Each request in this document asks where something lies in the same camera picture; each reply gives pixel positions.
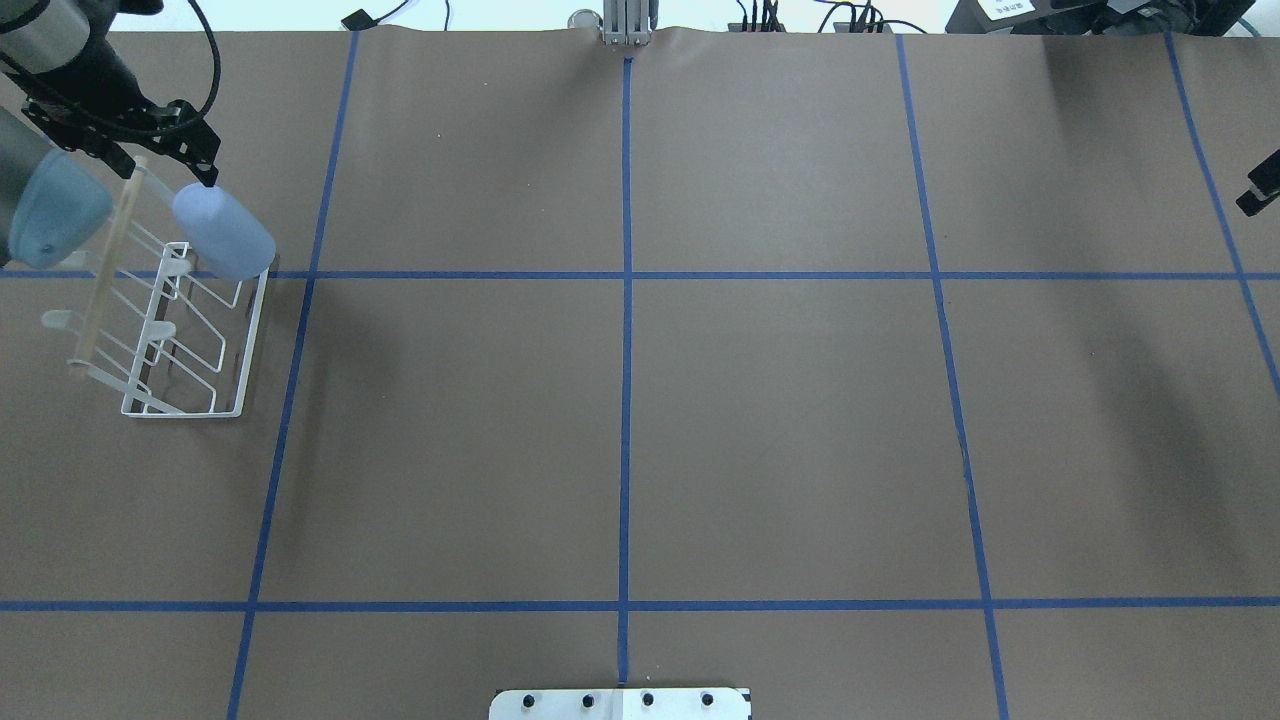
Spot black cable hub right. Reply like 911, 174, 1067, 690
828, 1, 891, 35

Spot light blue plastic cup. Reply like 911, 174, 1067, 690
172, 183, 276, 282

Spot black device with cable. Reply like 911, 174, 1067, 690
340, 9, 379, 32

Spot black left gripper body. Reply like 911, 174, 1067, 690
20, 29, 223, 187

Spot black cable hub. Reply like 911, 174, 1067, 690
727, 1, 787, 35
828, 1, 891, 35

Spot white wire cup holder rack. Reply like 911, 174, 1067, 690
40, 159, 270, 420

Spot aluminium frame post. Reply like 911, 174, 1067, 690
600, 0, 660, 46

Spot black equipment box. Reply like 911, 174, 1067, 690
943, 1, 1254, 37

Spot black cable hub left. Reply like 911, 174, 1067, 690
727, 1, 787, 35

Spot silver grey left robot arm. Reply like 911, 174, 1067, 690
1, 1, 223, 270

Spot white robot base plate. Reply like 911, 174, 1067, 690
488, 687, 754, 719

